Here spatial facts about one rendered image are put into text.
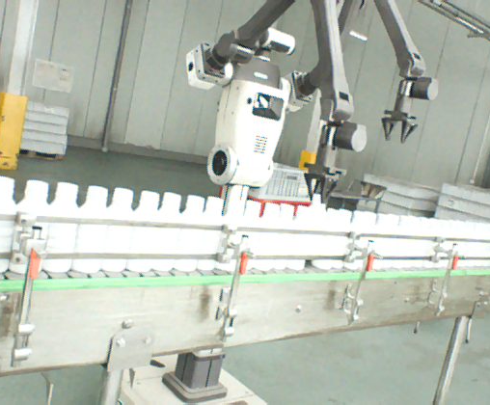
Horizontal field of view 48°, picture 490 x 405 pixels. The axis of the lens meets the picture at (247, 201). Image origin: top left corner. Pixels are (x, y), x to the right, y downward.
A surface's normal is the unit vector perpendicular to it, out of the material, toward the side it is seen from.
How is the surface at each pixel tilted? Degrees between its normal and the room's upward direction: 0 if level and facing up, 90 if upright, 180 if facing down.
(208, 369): 90
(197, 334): 90
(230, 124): 101
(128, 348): 90
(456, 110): 90
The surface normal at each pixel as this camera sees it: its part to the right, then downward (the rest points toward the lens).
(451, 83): -0.75, -0.07
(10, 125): 0.62, 0.23
